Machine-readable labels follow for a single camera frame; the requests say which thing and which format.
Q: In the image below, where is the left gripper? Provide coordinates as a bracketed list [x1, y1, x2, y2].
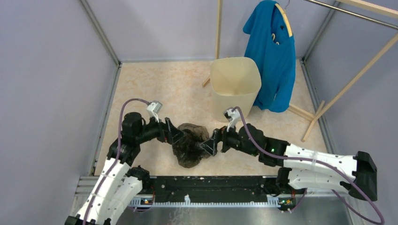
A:
[136, 112, 186, 144]

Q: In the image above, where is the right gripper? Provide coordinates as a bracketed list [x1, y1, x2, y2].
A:
[199, 120, 259, 157]

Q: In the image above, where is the dark translucent trash bag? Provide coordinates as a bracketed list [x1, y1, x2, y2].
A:
[172, 123, 211, 168]

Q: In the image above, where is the cream plastic trash bin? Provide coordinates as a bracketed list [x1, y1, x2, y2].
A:
[210, 57, 261, 122]

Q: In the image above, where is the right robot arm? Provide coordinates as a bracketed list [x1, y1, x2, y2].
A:
[197, 124, 377, 202]

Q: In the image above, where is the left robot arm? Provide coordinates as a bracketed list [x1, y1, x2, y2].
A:
[65, 112, 185, 225]

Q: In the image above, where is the wooden clothes rack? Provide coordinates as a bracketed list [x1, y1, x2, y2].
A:
[201, 0, 398, 143]

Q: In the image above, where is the blue t-shirt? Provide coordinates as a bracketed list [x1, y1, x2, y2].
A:
[243, 0, 296, 113]

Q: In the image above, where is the wooden clothes hanger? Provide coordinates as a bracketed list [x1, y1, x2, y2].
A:
[275, 3, 293, 37]

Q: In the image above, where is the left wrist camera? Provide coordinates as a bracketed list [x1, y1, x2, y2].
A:
[146, 100, 163, 123]

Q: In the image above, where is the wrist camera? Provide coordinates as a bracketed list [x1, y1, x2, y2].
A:
[146, 100, 163, 123]
[223, 107, 241, 132]

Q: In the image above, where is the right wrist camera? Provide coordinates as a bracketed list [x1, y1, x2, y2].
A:
[223, 107, 241, 132]

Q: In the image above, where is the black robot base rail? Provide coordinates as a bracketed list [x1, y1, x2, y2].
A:
[139, 176, 291, 203]

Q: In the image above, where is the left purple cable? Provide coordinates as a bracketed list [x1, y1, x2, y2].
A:
[82, 98, 153, 225]

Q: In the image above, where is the white comb cable tray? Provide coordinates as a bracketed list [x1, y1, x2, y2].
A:
[128, 195, 281, 209]

